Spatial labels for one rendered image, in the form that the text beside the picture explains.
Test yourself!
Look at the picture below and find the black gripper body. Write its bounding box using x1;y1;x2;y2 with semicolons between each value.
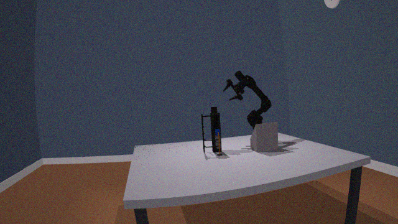
227;79;244;100

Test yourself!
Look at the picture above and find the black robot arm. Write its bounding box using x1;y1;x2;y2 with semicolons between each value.
235;71;271;130

